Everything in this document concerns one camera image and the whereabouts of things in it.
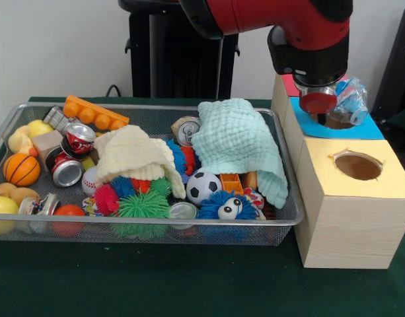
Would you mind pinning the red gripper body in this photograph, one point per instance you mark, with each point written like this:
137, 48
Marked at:
317, 103

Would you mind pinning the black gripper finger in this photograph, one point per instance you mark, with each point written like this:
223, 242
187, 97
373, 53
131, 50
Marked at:
322, 119

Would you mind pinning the clear bottle blue label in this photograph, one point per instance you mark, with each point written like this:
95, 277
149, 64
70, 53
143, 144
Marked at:
351, 99

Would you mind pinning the mint muslin cloth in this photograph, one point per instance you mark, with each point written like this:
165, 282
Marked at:
235, 145

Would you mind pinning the cream muslin cloth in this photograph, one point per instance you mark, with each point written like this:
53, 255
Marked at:
132, 152

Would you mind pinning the long orange toy block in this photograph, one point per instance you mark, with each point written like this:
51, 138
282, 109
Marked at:
90, 114

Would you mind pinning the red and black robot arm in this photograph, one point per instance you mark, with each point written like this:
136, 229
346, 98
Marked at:
308, 33

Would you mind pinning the wooden box with three holes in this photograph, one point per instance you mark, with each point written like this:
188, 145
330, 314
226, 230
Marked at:
354, 231

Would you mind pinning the black equipment case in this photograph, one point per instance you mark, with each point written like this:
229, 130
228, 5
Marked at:
397, 82

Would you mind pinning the black and white soccer ball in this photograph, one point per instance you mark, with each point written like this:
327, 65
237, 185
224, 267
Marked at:
202, 190

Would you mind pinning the blue spiky ball with eyes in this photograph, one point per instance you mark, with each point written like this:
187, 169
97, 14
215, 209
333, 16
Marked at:
210, 211

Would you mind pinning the green spiky rubber ball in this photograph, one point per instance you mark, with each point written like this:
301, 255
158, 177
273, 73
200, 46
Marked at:
144, 206

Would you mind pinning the dark green tablecloth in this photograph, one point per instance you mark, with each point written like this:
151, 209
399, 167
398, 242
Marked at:
189, 284

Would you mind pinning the multicoloured spiky caterpillar toy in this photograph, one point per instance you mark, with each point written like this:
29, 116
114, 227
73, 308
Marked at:
106, 198

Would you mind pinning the red soda can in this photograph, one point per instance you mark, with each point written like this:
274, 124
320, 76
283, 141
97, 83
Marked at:
80, 137

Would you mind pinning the red rubber ball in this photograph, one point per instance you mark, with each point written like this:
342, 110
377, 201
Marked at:
69, 216

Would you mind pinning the orange mini basketball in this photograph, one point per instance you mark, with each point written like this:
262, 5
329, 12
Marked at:
22, 170

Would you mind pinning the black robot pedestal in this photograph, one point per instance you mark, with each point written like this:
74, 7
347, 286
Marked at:
175, 59

